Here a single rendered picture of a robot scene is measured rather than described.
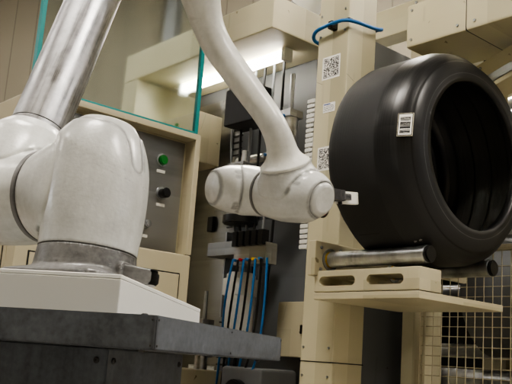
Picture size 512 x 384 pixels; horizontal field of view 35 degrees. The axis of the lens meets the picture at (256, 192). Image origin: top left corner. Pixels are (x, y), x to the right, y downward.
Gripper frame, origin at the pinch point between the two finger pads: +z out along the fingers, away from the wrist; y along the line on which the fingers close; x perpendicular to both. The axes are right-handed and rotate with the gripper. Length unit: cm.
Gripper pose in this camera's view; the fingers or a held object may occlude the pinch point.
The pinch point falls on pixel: (346, 197)
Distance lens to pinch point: 196.8
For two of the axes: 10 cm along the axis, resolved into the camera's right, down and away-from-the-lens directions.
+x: 0.3, 9.9, -1.2
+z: 7.5, 0.6, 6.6
